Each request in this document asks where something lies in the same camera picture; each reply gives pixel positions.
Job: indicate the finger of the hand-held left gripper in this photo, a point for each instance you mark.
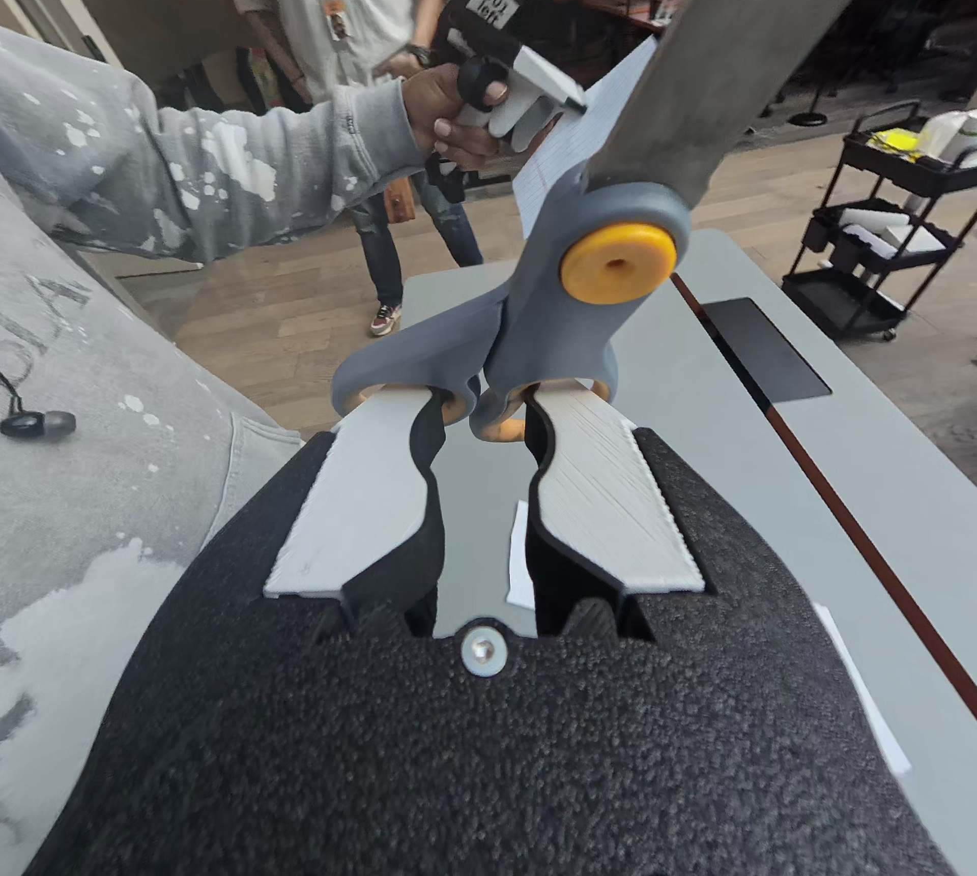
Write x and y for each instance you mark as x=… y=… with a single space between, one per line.
x=546 y=79

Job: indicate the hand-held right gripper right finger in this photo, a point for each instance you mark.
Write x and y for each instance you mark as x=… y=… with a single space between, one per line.
x=610 y=502

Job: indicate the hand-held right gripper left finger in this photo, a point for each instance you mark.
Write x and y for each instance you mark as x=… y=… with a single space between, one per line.
x=359 y=510

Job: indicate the lined paper sheet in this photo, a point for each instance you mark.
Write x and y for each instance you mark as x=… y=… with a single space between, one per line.
x=569 y=151

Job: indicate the grey and yellow scissors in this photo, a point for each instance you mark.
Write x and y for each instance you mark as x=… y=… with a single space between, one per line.
x=565 y=326

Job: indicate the stack of lined paper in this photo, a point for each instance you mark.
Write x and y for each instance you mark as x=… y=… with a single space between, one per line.
x=862 y=693

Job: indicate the person's left forearm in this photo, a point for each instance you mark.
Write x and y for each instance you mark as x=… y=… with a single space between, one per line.
x=229 y=174

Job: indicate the grey desk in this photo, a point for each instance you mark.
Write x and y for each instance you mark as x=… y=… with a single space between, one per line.
x=901 y=479

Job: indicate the person's left hand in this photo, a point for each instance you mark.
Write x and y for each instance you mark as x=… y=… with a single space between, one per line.
x=435 y=113

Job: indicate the cut lined paper pieces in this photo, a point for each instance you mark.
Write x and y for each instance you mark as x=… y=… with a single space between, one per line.
x=520 y=555

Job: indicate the person's grey splattered sweatshirt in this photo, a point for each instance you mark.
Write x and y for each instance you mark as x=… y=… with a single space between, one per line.
x=91 y=510

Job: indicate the black utility cart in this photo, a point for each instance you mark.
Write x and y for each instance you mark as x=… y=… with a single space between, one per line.
x=878 y=281

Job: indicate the yellow packet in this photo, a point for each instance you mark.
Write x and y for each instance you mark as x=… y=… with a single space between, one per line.
x=894 y=143

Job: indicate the white paper roll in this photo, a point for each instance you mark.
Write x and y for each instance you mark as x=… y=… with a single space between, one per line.
x=946 y=136

